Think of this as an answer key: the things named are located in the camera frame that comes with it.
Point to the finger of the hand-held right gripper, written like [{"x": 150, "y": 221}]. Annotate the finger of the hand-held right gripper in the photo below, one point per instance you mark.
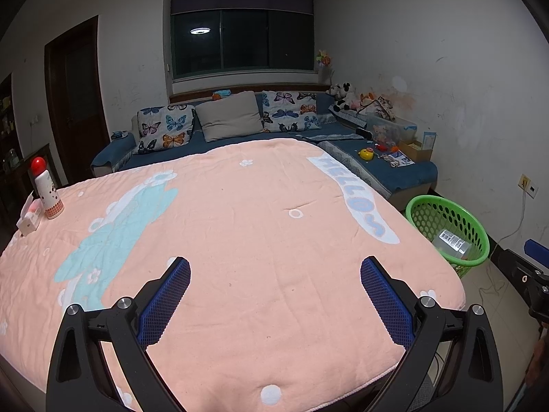
[{"x": 538, "y": 252}]

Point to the person's right forearm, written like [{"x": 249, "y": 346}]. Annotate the person's right forearm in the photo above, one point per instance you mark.
[{"x": 539, "y": 364}]

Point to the printed booklet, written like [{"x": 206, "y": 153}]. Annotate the printed booklet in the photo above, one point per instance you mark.
[{"x": 399, "y": 158}]

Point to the pink printed blanket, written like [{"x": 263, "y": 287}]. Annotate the pink printed blanket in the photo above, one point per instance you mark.
[{"x": 236, "y": 244}]

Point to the small white box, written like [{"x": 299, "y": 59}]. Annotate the small white box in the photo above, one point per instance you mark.
[{"x": 28, "y": 223}]

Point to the red cap white bottle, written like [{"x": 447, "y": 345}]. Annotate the red cap white bottle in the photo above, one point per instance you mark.
[{"x": 49, "y": 197}]

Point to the grey pillow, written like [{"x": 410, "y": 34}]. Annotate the grey pillow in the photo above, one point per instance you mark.
[{"x": 229, "y": 116}]

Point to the yellow toy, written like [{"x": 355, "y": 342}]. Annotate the yellow toy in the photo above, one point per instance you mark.
[{"x": 366, "y": 154}]

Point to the blue sofa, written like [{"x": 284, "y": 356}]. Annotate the blue sofa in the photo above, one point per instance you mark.
[{"x": 386, "y": 176}]

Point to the orange blue toy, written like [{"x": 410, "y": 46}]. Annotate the orange blue toy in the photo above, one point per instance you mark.
[{"x": 221, "y": 93}]

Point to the dark shelf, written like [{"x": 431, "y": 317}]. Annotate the dark shelf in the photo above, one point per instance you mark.
[{"x": 6, "y": 137}]

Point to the dark wooden door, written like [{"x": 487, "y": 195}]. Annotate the dark wooden door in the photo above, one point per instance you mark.
[{"x": 77, "y": 107}]

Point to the butterfly print pillow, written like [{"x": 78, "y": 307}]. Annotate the butterfly print pillow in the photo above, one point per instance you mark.
[
  {"x": 291, "y": 111},
  {"x": 165, "y": 126}
]

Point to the green plastic basket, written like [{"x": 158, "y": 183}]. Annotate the green plastic basket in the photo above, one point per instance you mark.
[{"x": 478, "y": 234}]

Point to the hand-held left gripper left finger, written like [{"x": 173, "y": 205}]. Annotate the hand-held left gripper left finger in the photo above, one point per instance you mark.
[{"x": 165, "y": 300}]

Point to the wall outlet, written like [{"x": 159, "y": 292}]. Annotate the wall outlet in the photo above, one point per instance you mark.
[{"x": 527, "y": 185}]

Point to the black white plush toy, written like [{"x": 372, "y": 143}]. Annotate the black white plush toy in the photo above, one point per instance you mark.
[{"x": 342, "y": 96}]

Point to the cardboard box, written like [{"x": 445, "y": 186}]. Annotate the cardboard box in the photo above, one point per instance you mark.
[{"x": 422, "y": 148}]

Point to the dark window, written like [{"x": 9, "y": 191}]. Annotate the dark window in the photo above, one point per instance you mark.
[{"x": 240, "y": 38}]

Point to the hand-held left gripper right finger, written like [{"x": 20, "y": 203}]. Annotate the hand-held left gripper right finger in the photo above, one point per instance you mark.
[{"x": 388, "y": 300}]

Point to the orange plush toy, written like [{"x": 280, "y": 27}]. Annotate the orange plush toy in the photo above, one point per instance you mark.
[{"x": 366, "y": 98}]

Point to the clear storage box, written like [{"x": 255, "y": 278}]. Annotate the clear storage box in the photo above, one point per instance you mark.
[{"x": 392, "y": 128}]

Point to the colourful artificial flowers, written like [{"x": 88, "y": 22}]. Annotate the colourful artificial flowers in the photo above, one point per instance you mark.
[{"x": 324, "y": 62}]

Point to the white blue milk carton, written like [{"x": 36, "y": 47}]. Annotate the white blue milk carton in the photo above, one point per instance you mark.
[{"x": 450, "y": 242}]

